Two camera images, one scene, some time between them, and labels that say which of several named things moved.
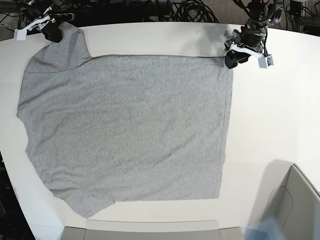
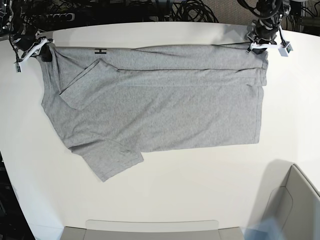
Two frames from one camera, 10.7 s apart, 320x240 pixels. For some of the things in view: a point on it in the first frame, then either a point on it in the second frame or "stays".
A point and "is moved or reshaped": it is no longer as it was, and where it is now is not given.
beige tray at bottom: x=152 y=229 stays
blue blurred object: x=268 y=228 stays
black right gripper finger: x=232 y=58 → x=259 y=51
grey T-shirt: x=106 y=128 is moved or reshaped
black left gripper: x=52 y=32 → x=23 y=40
